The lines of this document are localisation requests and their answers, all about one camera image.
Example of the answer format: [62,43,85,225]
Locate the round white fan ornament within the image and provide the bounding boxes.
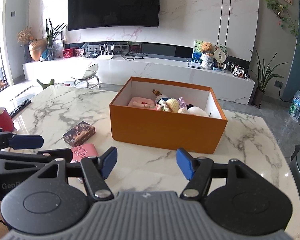
[213,44,228,68]

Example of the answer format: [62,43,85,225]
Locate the orange plush bear toy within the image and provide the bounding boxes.
[152,89,169,106]

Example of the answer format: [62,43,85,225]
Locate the green landscape painting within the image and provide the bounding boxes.
[191,40,204,64]

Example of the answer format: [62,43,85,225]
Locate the white wifi router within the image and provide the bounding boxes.
[97,43,114,60]

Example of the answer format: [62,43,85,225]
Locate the orange cardboard box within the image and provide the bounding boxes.
[109,76,228,154]

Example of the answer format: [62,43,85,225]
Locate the red cup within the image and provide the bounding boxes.
[0,107,14,132]

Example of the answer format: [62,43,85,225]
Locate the red gift box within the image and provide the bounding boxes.
[63,48,74,59]

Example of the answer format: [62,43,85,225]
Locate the white round plush toy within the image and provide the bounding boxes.
[187,106,209,117]

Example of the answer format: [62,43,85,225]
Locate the potted floor plant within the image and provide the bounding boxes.
[251,50,287,108]

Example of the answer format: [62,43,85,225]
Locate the black wall television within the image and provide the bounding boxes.
[68,0,160,30]

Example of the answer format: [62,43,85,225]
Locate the pink drawstring pouch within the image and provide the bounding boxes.
[127,97,155,109]

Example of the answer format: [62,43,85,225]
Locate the copper acorn vase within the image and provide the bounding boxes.
[29,39,47,61]

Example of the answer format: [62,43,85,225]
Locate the pink card wallet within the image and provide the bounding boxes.
[71,144,98,163]

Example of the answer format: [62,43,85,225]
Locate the hanging green vine plant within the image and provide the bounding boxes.
[265,0,299,38]

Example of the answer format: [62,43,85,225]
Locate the black remote control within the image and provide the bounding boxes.
[9,99,32,119]

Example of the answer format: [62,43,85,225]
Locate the small white chair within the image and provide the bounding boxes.
[72,63,102,89]

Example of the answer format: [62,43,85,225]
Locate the dark playing card box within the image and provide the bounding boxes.
[63,121,95,147]

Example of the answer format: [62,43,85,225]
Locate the cream crochet plush toy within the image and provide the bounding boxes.
[166,98,179,113]

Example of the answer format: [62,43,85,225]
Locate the brown teddy bear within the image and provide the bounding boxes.
[200,42,213,56]

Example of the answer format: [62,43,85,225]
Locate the cow figurines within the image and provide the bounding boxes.
[227,62,250,79]

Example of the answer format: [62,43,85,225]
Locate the green leaf potted plant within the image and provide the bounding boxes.
[46,18,66,61]

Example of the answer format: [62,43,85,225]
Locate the white marble tv console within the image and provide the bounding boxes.
[23,56,255,105]

